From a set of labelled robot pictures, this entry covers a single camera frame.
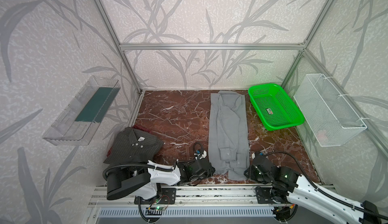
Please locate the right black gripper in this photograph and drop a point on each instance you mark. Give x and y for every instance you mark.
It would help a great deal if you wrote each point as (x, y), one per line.
(254, 169)

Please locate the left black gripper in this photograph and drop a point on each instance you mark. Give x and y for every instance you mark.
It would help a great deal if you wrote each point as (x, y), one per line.
(201, 168)

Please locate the grey long sleeve shirt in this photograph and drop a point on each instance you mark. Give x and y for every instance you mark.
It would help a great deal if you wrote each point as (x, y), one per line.
(228, 144)

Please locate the green plastic basket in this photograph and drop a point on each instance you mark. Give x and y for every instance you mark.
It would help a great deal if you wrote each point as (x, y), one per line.
(286, 113)

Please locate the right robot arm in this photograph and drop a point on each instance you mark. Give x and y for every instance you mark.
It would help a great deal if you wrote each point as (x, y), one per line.
(297, 190)

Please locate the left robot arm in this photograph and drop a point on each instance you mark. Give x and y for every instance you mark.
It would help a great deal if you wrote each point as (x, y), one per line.
(143, 179)

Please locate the dark striped folded shirt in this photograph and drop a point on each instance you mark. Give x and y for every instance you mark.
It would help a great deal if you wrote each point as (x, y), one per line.
(133, 145)

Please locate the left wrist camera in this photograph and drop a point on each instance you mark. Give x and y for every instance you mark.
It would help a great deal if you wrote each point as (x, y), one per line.
(200, 154)

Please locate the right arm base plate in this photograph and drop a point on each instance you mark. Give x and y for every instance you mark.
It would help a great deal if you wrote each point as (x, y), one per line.
(267, 195)

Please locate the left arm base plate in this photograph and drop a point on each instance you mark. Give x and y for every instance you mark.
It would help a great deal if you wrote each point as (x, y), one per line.
(167, 196)

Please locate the white wire mesh basket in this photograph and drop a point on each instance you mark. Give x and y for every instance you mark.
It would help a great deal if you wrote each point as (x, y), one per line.
(329, 115)

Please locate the clear plastic wall tray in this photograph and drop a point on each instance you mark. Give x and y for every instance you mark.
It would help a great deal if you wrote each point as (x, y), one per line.
(80, 120)

